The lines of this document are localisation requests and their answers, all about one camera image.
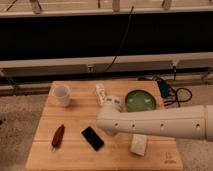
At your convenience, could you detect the white sponge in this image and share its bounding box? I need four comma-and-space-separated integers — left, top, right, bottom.
130, 134, 147, 156

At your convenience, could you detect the black cable bundle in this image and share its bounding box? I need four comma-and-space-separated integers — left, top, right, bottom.
152, 76, 193, 108

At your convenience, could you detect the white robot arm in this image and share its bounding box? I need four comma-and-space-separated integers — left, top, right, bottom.
97, 96, 213, 142

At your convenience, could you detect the black eraser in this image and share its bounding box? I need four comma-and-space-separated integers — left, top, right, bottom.
81, 127, 104, 151

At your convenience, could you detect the green bowl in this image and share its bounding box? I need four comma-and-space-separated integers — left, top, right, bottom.
125, 90, 157, 112

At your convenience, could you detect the white plastic cup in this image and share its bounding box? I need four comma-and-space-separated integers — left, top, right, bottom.
52, 85, 70, 107

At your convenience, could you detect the white tube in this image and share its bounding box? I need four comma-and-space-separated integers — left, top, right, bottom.
96, 83, 106, 105

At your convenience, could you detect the brown red marker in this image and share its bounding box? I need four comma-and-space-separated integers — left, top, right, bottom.
51, 125, 65, 148

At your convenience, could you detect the wooden board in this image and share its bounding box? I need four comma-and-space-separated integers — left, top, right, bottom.
26, 81, 183, 171

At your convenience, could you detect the black hanging cable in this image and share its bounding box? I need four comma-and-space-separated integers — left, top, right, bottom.
103, 5, 135, 74

